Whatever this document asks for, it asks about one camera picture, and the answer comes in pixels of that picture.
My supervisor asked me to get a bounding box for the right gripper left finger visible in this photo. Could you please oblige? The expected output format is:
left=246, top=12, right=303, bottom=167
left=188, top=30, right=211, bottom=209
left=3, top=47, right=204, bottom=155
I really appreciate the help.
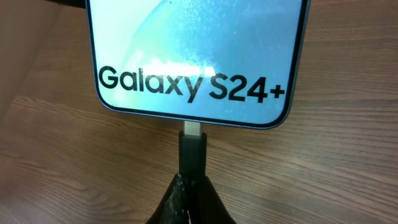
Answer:
left=146, top=174, right=190, bottom=224

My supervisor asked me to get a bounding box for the black USB charging cable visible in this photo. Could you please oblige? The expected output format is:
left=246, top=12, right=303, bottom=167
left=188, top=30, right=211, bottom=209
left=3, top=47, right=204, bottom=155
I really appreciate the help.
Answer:
left=178, top=120, right=208, bottom=180

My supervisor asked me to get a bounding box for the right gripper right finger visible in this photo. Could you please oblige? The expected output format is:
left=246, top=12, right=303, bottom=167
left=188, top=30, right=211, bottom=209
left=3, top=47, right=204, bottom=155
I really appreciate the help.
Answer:
left=187, top=176, right=236, bottom=224

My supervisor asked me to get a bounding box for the Samsung Galaxy smartphone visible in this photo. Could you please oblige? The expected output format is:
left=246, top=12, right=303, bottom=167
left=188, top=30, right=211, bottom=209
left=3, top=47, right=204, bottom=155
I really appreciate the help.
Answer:
left=85, top=0, right=310, bottom=129

